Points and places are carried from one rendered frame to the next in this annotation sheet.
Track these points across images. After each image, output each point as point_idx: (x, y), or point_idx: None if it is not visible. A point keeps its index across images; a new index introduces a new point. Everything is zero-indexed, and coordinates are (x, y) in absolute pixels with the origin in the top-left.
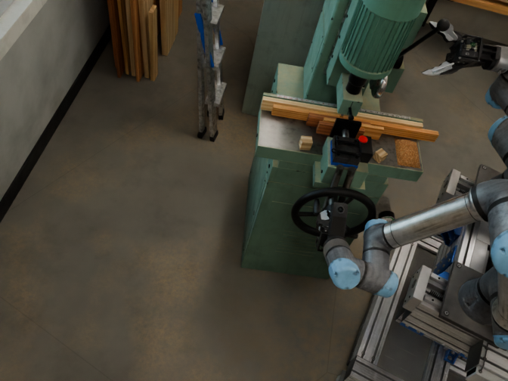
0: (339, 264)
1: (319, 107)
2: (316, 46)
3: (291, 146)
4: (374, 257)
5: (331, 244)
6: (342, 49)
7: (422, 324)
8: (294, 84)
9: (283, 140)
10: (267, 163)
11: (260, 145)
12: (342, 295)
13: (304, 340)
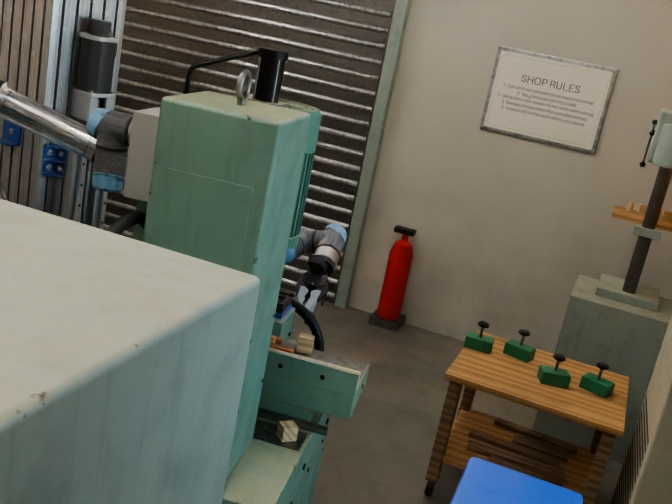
0: (342, 230)
1: (274, 349)
2: (258, 363)
3: (322, 354)
4: (302, 235)
5: (334, 253)
6: (297, 233)
7: None
8: (253, 471)
9: (331, 360)
10: (318, 447)
11: (365, 363)
12: None
13: None
